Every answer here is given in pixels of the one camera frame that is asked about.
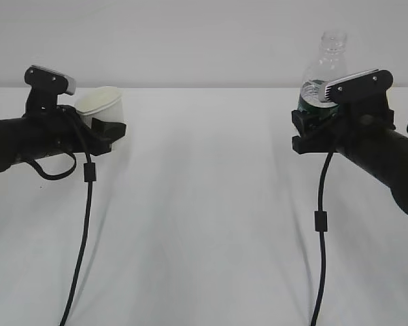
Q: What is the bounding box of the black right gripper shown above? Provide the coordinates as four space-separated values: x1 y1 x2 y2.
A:
291 91 395 153

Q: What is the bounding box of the black left camera cable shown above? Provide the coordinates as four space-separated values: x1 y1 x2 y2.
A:
59 105 98 326

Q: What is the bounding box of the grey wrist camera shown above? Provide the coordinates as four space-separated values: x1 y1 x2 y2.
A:
24 65 76 113
318 69 394 104

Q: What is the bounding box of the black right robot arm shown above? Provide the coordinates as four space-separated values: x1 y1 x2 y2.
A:
291 93 408 215

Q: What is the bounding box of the clear water bottle green label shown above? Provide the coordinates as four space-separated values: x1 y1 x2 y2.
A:
297 29 347 118

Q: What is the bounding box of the black right camera cable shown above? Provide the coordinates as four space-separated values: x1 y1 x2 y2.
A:
309 115 351 326

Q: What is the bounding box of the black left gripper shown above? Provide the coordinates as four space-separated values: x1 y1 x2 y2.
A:
23 105 126 158

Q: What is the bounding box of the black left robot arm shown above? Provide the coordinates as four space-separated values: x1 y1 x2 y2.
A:
0 105 126 181

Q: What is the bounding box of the black camera cable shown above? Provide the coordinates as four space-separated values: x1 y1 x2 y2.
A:
59 105 98 326
309 115 351 326

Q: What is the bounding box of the white paper cup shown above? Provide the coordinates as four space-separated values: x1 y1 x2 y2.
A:
74 86 124 128

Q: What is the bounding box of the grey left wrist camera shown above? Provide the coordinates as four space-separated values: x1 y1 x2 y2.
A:
24 65 76 113

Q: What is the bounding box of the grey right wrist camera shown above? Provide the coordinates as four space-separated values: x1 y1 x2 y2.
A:
318 69 394 104

